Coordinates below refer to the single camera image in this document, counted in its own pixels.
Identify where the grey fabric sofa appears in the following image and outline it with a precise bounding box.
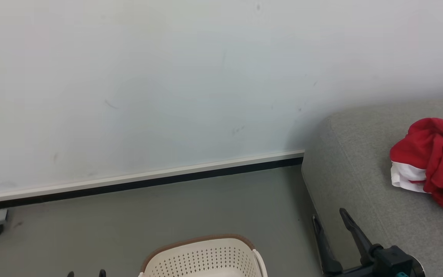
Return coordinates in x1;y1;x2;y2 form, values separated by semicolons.
301;92;443;277

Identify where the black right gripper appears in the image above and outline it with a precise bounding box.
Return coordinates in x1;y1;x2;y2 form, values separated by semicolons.
312;208;426;277

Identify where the white perforated laundry basket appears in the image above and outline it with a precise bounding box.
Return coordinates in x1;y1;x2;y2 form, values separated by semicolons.
138;234;268;277

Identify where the red and white jersey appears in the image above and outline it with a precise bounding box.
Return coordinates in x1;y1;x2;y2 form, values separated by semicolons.
390;117;443;194

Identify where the white and black baseboard strip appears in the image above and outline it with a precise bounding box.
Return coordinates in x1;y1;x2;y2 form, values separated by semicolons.
0;149;305;213

